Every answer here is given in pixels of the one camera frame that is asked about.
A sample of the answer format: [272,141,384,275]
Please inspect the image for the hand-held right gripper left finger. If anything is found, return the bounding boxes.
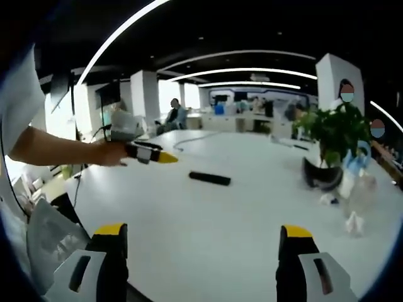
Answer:
[43,223,129,302]

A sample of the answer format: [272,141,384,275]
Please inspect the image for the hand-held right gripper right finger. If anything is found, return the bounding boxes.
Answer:
[276,224,358,302]

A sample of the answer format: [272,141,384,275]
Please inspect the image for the black remote control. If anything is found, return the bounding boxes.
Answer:
[188,171,232,187]

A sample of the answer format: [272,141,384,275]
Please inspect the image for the person's left hand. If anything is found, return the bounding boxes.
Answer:
[93,140,129,167]

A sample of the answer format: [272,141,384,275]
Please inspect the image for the grey mesh chair back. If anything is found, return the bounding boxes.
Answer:
[26,192,93,286]

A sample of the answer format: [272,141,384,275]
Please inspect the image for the crumpled white tissue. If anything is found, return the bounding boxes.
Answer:
[344,211,366,235]
[319,194,341,206]

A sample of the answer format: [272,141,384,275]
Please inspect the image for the clear plastic bottle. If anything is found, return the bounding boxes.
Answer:
[346,174,379,221]

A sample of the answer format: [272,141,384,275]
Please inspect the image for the black headset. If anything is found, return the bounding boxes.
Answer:
[301,156,344,191]

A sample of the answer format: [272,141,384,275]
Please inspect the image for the blue and white bag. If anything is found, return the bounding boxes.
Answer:
[341,140,373,199]

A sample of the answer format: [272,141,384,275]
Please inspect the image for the green potted plant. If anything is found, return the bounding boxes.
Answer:
[292,103,373,168]

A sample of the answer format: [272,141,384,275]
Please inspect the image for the black power cable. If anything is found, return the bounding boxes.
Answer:
[173,131,219,154]

